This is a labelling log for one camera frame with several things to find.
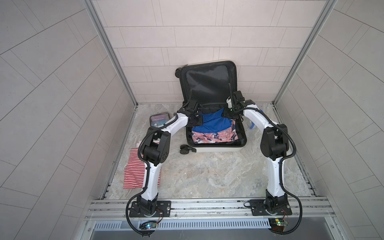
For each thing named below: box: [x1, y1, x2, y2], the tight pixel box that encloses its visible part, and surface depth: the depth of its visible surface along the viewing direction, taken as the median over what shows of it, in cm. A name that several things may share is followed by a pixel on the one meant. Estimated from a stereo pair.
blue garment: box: [192, 108, 232, 134], surface depth 95 cm
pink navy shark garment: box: [191, 119, 239, 144], surface depth 93 cm
